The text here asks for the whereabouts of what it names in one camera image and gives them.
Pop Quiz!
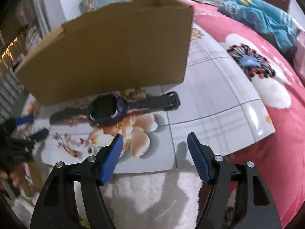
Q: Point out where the black smart watch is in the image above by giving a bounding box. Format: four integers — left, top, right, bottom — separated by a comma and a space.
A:
49, 92, 180, 126

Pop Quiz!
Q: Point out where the white fluffy rug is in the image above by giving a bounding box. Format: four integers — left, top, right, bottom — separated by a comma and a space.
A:
73, 169, 203, 229

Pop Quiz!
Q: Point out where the brown cardboard box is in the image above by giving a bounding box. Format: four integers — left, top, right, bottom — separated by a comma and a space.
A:
15, 0, 193, 106

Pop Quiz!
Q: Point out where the pink floral blanket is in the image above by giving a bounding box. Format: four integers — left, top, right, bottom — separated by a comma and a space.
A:
184, 0, 304, 228

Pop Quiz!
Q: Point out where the blue crumpled quilt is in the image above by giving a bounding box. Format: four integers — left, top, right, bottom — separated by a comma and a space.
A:
218, 0, 301, 58

